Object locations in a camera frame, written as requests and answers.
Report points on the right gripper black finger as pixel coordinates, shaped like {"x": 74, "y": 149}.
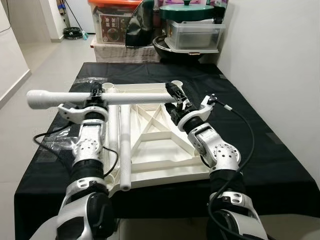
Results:
{"x": 175, "y": 92}

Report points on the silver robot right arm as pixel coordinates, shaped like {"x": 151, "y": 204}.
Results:
{"x": 220, "y": 156}

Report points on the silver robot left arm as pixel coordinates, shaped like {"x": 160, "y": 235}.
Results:
{"x": 90, "y": 145}

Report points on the black wok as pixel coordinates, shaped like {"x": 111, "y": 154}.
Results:
{"x": 170, "y": 54}

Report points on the white plastic table top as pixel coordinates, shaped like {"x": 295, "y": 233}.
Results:
{"x": 165, "y": 150}

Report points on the patterned beige cloth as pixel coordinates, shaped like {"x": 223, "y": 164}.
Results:
{"x": 120, "y": 53}

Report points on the broom with teal head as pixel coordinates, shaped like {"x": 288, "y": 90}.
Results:
{"x": 85, "y": 36}

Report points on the clear plastic container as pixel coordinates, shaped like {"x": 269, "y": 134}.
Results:
{"x": 195, "y": 35}

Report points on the storage box with orange lid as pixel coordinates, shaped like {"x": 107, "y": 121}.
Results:
{"x": 107, "y": 25}

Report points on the black shiny bag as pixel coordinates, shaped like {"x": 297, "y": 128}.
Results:
{"x": 142, "y": 27}

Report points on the green pot lid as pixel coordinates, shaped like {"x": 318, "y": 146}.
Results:
{"x": 187, "y": 12}

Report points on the black tablecloth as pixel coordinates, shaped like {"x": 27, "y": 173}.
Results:
{"x": 280, "y": 165}

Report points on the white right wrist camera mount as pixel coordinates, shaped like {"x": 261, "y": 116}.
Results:
{"x": 205, "y": 111}

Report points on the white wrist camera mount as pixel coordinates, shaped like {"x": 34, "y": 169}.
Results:
{"x": 70, "y": 108}
{"x": 205, "y": 111}

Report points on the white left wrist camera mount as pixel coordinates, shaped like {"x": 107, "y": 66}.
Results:
{"x": 70, "y": 108}

